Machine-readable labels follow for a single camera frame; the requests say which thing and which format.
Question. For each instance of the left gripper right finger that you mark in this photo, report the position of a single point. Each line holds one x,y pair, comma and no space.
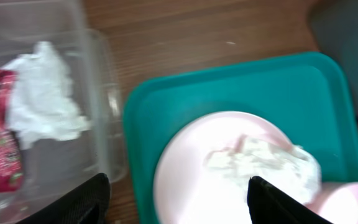
269,205

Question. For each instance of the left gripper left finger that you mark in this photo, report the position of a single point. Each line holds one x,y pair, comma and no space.
88,203

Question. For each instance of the small pink plate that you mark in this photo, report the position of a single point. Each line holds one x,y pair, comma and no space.
337,202

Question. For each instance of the white napkin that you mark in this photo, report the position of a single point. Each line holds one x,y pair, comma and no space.
41,104

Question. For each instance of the grey dishwasher rack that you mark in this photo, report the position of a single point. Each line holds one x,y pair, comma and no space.
334,25

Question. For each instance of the large pink plate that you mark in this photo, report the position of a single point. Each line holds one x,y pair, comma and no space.
184,191

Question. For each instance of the teal serving tray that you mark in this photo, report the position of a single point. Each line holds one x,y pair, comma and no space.
305,95

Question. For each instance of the clear plastic bin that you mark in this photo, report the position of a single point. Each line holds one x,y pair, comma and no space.
52,168

